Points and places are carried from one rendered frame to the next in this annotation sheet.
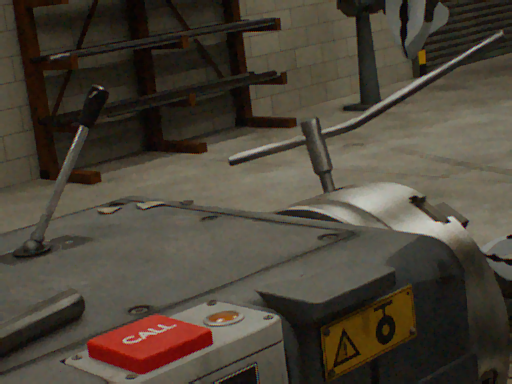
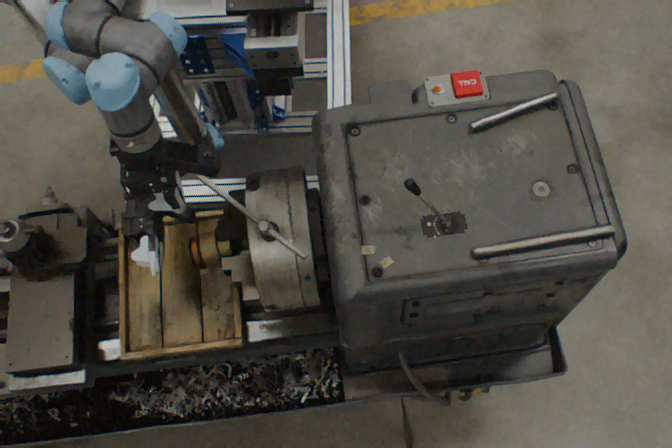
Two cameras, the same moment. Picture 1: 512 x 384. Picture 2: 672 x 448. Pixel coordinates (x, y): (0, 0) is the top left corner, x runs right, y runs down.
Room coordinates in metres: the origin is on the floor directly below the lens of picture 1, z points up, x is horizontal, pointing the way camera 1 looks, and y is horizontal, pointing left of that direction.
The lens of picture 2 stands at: (1.47, 0.39, 2.53)
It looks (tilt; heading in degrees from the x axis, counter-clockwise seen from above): 67 degrees down; 221
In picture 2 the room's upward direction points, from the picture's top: 7 degrees counter-clockwise
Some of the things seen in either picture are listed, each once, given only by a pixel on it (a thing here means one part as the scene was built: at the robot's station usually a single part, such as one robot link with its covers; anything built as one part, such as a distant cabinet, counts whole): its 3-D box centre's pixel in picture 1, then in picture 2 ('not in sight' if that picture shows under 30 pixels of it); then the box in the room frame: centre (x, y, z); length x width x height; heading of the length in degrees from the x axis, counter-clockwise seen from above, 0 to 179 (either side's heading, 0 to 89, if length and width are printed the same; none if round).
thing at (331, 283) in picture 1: (323, 295); (390, 101); (0.76, -0.04, 1.24); 0.09 x 0.08 x 0.03; 132
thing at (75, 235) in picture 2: not in sight; (49, 253); (1.43, -0.59, 0.99); 0.20 x 0.10 x 0.05; 132
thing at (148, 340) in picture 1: (150, 348); (466, 84); (0.64, 0.08, 1.26); 0.06 x 0.06 x 0.02; 42
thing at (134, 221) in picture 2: not in sight; (144, 215); (1.23, -0.41, 1.08); 0.12 x 0.09 x 0.08; 41
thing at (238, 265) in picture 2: not in sight; (249, 282); (1.23, -0.10, 1.08); 0.12 x 0.11 x 0.05; 42
